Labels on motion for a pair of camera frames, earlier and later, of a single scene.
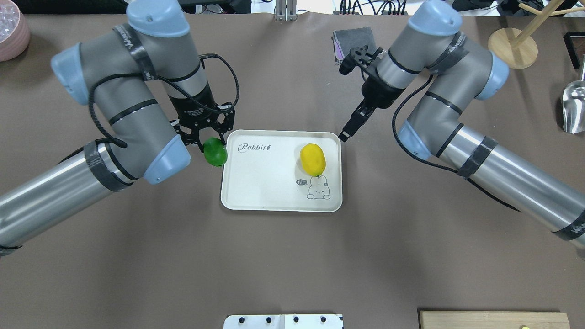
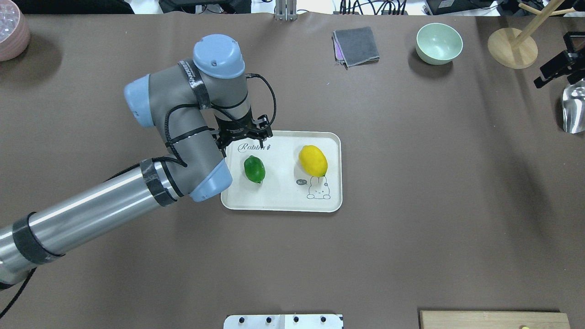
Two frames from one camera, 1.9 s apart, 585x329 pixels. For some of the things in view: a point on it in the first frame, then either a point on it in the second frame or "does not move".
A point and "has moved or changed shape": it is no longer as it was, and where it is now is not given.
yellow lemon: (313, 159) does not move
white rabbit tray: (263, 172) does not move
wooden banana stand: (518, 50) does not move
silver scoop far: (573, 104) does not move
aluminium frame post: (286, 10) does not move
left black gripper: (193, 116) to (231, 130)
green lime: (215, 151) has moved or changed shape
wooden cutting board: (493, 320) does not move
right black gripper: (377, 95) to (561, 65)
